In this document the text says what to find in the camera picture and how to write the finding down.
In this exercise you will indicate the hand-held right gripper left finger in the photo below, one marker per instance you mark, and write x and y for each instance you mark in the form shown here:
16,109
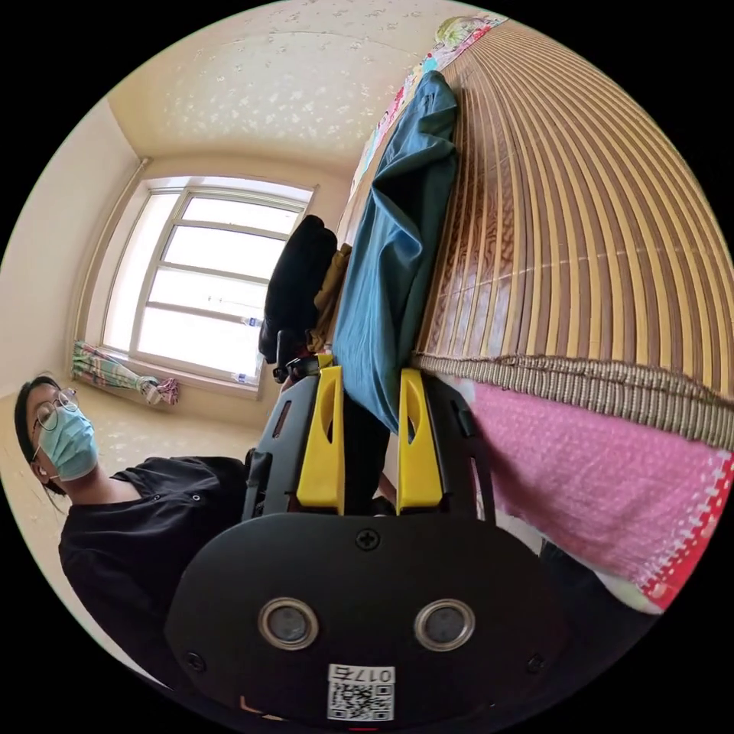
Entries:
318,459

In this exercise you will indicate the person's body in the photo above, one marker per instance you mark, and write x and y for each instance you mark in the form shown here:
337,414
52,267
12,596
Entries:
126,527

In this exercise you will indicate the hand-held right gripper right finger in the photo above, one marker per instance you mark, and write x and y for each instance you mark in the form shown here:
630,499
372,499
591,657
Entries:
421,470

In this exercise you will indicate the pile of clothes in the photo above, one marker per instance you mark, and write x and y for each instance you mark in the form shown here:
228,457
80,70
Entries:
298,275

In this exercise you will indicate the window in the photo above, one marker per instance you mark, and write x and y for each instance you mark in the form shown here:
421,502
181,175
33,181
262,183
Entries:
201,275

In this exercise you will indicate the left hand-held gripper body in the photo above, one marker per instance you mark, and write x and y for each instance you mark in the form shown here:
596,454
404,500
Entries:
288,361

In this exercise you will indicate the bed with woven mat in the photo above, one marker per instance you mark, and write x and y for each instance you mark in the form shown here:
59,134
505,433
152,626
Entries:
573,229

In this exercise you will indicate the light blue jeans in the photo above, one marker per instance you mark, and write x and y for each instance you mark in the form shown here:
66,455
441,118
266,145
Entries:
395,258

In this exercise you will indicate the striped tied curtain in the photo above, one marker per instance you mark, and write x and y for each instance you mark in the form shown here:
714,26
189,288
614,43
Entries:
114,370

